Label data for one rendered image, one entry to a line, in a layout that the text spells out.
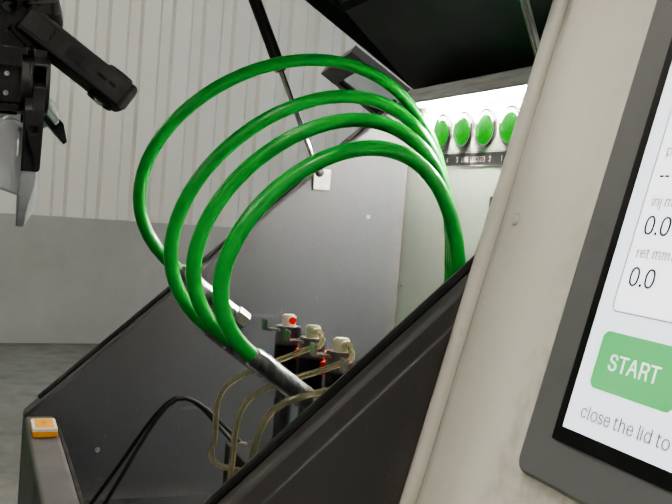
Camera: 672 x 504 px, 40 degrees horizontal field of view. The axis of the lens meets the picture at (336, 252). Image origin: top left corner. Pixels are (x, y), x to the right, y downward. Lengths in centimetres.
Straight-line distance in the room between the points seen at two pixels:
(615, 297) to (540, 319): 8
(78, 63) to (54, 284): 669
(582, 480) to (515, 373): 11
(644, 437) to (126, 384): 92
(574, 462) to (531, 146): 25
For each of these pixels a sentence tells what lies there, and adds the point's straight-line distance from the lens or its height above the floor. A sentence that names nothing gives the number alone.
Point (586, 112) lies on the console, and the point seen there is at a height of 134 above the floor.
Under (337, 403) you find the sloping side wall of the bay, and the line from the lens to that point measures 69.
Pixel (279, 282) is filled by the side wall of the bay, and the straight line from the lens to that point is 135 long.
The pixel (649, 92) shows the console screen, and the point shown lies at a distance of 60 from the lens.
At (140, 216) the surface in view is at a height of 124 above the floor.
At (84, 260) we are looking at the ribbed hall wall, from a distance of 751.
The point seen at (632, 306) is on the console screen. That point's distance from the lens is 54.
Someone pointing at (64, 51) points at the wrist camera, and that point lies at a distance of 83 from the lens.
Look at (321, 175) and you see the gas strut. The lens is 136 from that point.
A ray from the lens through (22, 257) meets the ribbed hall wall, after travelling 745.
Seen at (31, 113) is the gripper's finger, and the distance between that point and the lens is 81.
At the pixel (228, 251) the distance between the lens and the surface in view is 75.
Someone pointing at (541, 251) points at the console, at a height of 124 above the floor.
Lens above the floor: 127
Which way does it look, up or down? 3 degrees down
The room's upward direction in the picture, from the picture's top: 4 degrees clockwise
